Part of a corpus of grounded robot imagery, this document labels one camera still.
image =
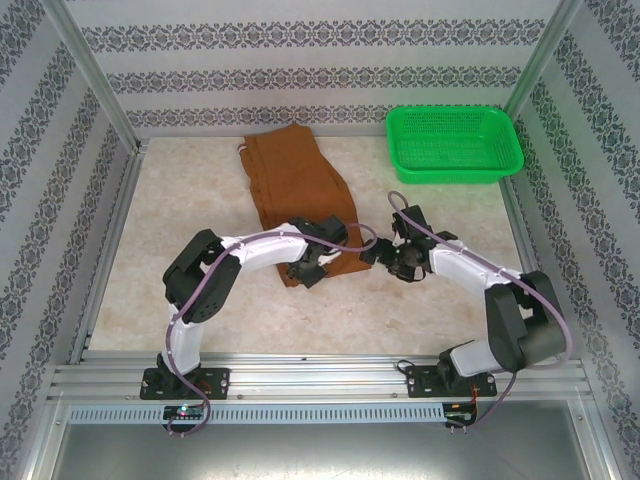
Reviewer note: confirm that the brown long pants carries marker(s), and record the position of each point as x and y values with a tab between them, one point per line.
300	175

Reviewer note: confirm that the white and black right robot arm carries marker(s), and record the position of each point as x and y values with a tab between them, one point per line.
525	325

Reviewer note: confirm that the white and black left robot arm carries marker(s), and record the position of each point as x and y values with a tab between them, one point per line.
195	345

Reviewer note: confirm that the green plastic mesh basket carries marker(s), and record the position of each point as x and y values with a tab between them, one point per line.
450	150

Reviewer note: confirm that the shiny metal sheet panel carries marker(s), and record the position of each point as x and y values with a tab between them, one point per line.
300	452

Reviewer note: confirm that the small circuit board green light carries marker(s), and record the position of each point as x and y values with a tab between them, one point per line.
184	411

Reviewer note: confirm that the aluminium mounting rail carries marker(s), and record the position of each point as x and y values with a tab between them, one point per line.
320	375

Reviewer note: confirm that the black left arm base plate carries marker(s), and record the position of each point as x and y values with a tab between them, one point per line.
215	381

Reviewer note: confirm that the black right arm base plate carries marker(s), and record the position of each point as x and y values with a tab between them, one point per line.
422	382

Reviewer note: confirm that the aluminium rear rail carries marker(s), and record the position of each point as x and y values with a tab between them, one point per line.
190	138

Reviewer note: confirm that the aluminium frame post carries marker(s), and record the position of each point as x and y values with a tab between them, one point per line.
95	80
542	55

